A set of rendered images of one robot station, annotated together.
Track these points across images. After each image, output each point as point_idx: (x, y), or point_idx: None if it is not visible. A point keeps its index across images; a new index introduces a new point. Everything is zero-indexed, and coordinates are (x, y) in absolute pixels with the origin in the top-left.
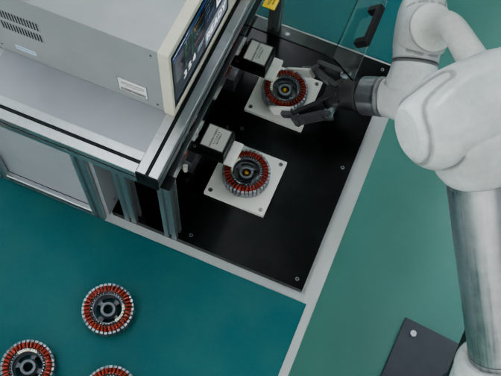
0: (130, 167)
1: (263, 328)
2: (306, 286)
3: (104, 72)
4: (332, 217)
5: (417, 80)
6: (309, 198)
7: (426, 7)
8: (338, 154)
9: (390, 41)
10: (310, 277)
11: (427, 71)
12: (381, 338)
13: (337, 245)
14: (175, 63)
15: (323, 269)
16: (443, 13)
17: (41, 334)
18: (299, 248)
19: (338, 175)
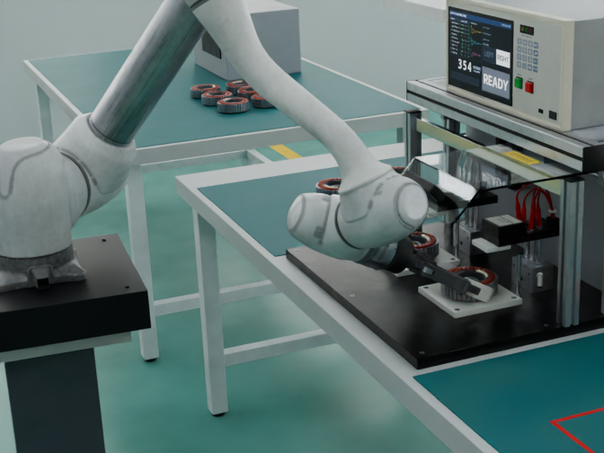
0: (430, 78)
1: (288, 239)
2: (287, 261)
3: None
4: (319, 288)
5: (334, 194)
6: (350, 274)
7: (383, 164)
8: (368, 298)
9: (455, 386)
10: (290, 264)
11: (335, 199)
12: None
13: (293, 280)
14: (452, 22)
15: (286, 270)
16: (352, 130)
17: None
18: (317, 258)
19: (348, 291)
